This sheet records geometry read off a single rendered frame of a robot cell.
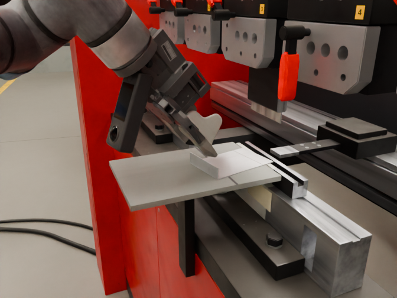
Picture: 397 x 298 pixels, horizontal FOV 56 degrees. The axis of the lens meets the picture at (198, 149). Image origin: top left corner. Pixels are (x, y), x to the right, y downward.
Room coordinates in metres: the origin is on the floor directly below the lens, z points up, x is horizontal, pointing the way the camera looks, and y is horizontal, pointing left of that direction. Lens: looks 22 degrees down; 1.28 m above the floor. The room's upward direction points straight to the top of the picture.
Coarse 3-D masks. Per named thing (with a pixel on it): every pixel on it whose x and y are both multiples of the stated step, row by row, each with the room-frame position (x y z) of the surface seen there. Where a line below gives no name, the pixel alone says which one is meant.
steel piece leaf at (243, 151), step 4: (240, 148) 0.69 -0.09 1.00; (244, 148) 0.69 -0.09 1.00; (236, 152) 0.68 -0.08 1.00; (240, 152) 0.67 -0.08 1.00; (244, 152) 0.67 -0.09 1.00; (248, 152) 0.67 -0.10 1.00; (252, 152) 0.67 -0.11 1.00; (248, 156) 0.65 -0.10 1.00; (252, 156) 0.65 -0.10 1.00; (256, 156) 0.65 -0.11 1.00; (260, 156) 0.65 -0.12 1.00; (256, 160) 0.63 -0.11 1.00; (260, 160) 0.63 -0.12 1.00; (264, 160) 0.63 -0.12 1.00; (268, 160) 0.63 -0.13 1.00; (264, 164) 0.62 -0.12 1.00
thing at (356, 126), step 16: (320, 128) 0.77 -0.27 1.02; (336, 128) 0.74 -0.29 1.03; (352, 128) 0.72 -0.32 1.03; (368, 128) 0.72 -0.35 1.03; (384, 128) 0.72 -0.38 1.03; (304, 144) 0.71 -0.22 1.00; (320, 144) 0.71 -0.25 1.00; (336, 144) 0.71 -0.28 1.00; (352, 144) 0.69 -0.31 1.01; (368, 144) 0.68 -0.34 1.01; (384, 144) 0.70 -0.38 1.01
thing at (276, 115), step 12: (252, 72) 0.69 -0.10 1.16; (264, 72) 0.66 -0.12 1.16; (276, 72) 0.62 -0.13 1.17; (252, 84) 0.69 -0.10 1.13; (264, 84) 0.65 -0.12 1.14; (276, 84) 0.62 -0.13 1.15; (252, 96) 0.69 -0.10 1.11; (264, 96) 0.65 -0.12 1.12; (276, 96) 0.62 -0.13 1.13; (252, 108) 0.70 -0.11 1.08; (264, 108) 0.66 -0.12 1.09; (276, 108) 0.61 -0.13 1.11; (276, 120) 0.63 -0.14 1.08
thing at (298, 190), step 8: (248, 144) 0.72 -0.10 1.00; (256, 152) 0.69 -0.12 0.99; (264, 152) 0.68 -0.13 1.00; (272, 160) 0.64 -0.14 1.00; (280, 168) 0.62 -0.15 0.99; (288, 168) 0.60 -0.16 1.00; (288, 176) 0.57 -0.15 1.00; (296, 176) 0.57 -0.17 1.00; (280, 184) 0.58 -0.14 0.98; (288, 184) 0.56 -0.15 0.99; (296, 184) 0.55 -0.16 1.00; (304, 184) 0.55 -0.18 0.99; (288, 192) 0.56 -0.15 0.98; (296, 192) 0.55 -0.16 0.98; (304, 192) 0.56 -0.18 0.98
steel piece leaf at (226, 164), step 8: (232, 152) 0.67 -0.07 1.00; (192, 160) 0.62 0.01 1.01; (200, 160) 0.60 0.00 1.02; (208, 160) 0.63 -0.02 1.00; (216, 160) 0.63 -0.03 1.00; (224, 160) 0.63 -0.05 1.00; (232, 160) 0.63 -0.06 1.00; (240, 160) 0.63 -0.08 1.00; (248, 160) 0.63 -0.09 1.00; (200, 168) 0.60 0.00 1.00; (208, 168) 0.58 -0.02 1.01; (216, 168) 0.56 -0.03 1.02; (224, 168) 0.60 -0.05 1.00; (232, 168) 0.60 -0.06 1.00; (240, 168) 0.60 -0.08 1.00; (248, 168) 0.60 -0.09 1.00; (216, 176) 0.56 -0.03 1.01; (224, 176) 0.57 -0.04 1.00
